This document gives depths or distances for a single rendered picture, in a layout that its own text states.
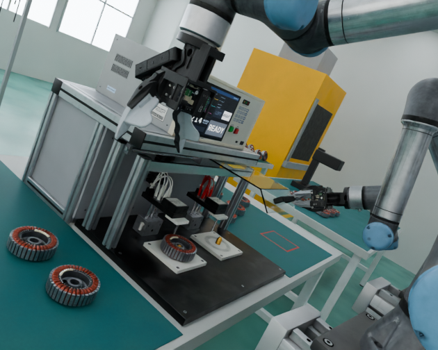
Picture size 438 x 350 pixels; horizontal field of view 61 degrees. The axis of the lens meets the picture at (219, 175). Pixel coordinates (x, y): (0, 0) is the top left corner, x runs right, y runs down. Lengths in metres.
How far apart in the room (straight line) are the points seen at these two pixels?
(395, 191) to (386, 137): 5.29
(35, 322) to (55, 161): 0.58
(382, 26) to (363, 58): 6.06
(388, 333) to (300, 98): 4.30
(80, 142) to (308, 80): 3.91
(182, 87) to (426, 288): 0.43
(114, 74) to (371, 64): 5.65
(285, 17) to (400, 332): 0.46
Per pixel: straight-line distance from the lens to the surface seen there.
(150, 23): 9.32
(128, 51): 1.30
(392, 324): 0.63
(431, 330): 0.45
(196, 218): 1.42
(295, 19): 0.57
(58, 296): 0.89
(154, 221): 1.24
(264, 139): 4.90
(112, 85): 1.31
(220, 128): 1.27
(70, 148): 1.23
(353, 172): 6.40
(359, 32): 0.66
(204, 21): 0.62
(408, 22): 0.65
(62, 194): 1.25
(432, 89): 1.11
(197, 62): 0.61
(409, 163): 1.08
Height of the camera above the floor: 1.30
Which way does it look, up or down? 12 degrees down
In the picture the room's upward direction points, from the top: 25 degrees clockwise
